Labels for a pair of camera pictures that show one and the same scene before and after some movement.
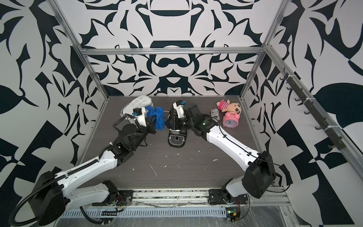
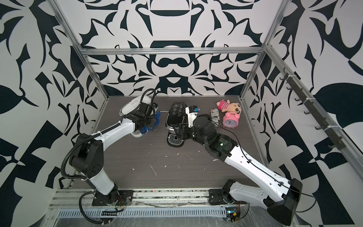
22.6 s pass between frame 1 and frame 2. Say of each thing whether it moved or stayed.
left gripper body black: moved
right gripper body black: moved
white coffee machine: stayed
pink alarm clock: stayed
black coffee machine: stayed
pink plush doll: stayed
